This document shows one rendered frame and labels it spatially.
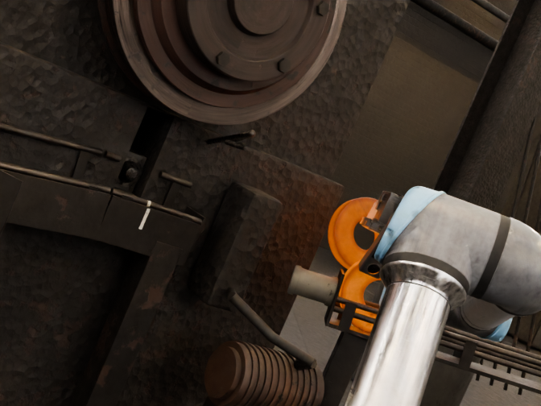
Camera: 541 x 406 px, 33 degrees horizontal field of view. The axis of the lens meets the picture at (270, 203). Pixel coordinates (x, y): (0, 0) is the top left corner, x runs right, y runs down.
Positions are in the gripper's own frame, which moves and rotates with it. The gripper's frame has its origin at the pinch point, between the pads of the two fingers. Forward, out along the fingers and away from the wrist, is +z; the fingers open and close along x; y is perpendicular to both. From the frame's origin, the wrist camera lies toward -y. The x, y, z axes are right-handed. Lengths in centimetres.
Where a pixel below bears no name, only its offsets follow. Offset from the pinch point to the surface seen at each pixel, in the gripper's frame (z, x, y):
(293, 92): -10.0, 28.5, 16.1
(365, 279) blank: -8.8, -1.1, -10.1
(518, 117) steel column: 343, -174, 118
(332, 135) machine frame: 13.5, 11.8, 15.1
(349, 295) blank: -8.3, 0.4, -14.2
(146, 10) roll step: -25, 60, 15
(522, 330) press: 634, -404, 8
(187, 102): -16.7, 46.2, 4.8
